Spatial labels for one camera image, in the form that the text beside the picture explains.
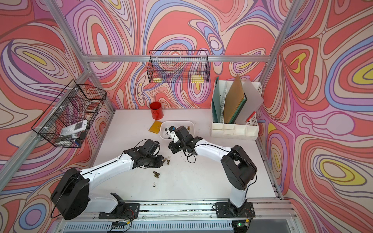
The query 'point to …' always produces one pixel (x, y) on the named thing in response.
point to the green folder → (238, 110)
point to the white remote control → (74, 128)
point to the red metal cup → (156, 110)
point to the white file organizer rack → (248, 130)
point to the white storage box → (164, 133)
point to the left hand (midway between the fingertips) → (164, 163)
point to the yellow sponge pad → (155, 126)
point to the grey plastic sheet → (254, 100)
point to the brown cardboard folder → (233, 99)
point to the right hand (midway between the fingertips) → (171, 149)
